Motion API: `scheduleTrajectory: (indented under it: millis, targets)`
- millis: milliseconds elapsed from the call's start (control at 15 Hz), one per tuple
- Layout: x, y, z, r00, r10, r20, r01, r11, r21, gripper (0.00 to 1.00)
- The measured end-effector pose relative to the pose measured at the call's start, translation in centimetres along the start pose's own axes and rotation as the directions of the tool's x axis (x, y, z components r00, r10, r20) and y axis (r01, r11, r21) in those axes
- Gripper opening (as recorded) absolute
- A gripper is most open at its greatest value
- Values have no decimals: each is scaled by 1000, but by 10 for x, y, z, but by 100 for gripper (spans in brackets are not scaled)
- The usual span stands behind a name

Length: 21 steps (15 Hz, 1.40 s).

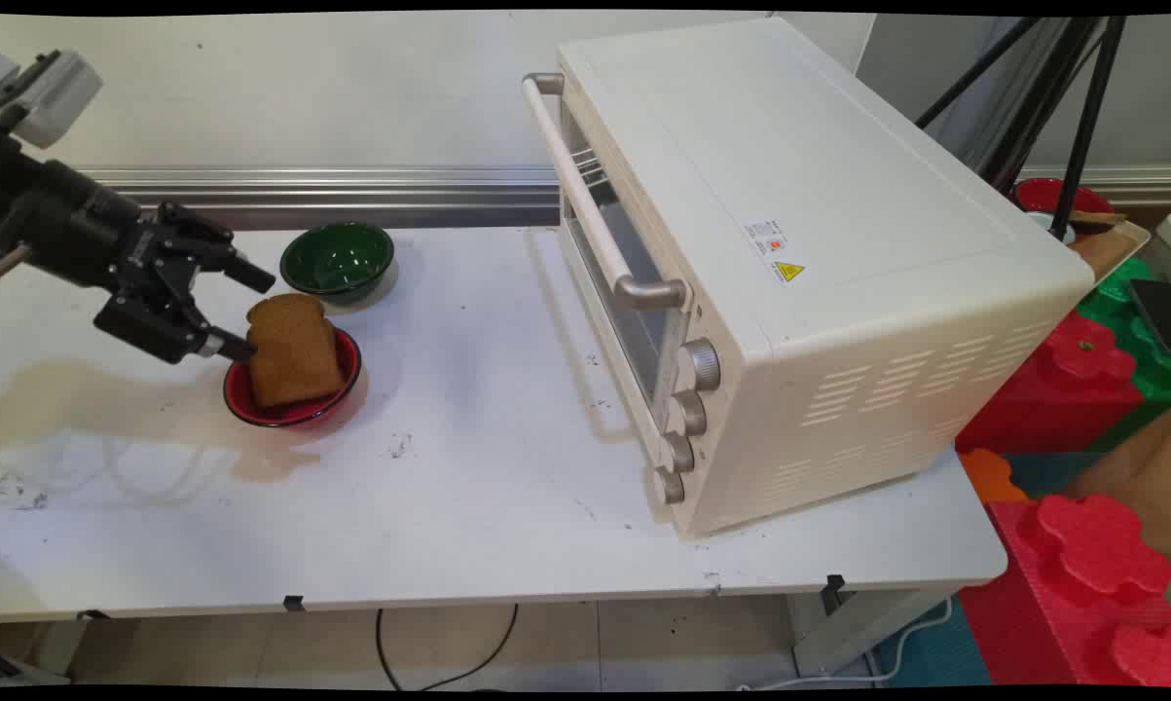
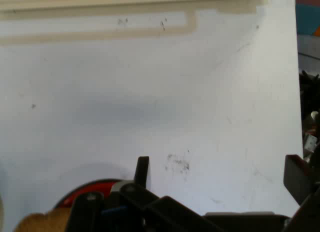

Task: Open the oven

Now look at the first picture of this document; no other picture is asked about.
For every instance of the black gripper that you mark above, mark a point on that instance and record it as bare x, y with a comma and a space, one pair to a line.
69, 219

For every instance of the brown bread slice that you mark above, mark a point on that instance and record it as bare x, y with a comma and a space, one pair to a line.
295, 352

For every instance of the dark green bowl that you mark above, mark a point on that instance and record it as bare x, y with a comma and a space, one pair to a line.
337, 258

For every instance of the red bowl with bread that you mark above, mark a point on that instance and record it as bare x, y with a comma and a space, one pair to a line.
347, 375

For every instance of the black table clip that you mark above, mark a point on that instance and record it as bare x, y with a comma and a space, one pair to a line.
834, 589
294, 603

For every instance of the large silver oven knob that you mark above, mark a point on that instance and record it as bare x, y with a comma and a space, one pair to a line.
700, 365

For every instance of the white label sticker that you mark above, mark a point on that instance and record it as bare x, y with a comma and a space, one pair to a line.
766, 239

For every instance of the yellow warning sticker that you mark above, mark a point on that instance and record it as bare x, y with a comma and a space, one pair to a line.
789, 272

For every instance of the cream toaster oven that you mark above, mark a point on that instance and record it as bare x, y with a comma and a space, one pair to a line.
838, 243

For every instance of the white table leg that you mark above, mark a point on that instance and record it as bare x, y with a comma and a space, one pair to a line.
858, 628

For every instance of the orange foam piece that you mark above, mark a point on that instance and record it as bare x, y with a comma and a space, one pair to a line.
992, 475

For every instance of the blue foam mat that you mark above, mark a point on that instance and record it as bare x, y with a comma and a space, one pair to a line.
935, 652

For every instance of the red bowl with white inside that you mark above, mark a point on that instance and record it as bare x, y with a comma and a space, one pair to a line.
1042, 195

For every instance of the small red foam block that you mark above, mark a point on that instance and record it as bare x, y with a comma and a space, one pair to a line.
1052, 389

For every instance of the black tripod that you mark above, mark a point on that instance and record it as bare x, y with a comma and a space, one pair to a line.
1081, 127

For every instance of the wooden tray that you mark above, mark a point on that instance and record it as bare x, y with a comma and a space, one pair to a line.
1111, 248

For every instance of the green foam block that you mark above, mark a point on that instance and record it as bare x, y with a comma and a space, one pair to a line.
1125, 307

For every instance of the large red foam block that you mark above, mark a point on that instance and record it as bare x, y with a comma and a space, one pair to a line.
1081, 584

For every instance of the black flat device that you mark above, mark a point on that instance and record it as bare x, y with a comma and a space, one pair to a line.
1159, 312

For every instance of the aluminium wall rail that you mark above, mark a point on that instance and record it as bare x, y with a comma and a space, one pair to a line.
351, 190

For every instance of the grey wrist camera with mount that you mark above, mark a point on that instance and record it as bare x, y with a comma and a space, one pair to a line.
54, 92

